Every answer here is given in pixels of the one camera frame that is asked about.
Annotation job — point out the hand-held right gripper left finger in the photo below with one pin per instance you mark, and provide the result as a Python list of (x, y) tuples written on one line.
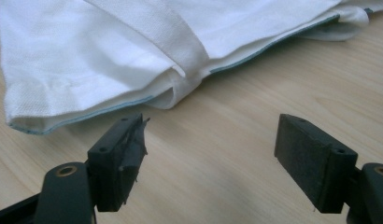
[(115, 168)]

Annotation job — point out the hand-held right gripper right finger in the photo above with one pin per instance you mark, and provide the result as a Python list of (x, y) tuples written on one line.
[(308, 161)]

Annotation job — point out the white and teal tote bag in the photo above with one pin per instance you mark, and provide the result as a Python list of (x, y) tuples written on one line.
[(87, 62)]

